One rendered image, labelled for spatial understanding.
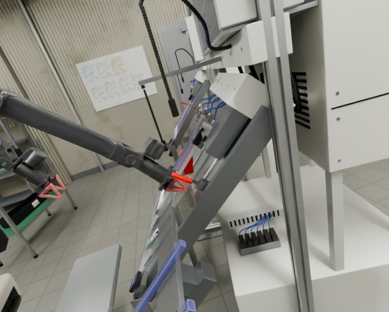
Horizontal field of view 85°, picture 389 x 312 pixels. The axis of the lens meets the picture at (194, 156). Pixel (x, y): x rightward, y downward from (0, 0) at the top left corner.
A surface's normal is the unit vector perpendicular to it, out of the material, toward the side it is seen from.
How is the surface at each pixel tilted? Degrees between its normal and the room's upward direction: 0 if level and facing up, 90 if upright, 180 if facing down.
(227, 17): 90
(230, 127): 90
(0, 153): 90
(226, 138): 90
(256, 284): 0
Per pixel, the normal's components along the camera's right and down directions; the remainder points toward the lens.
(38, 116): 0.55, 0.30
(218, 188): 0.03, 0.37
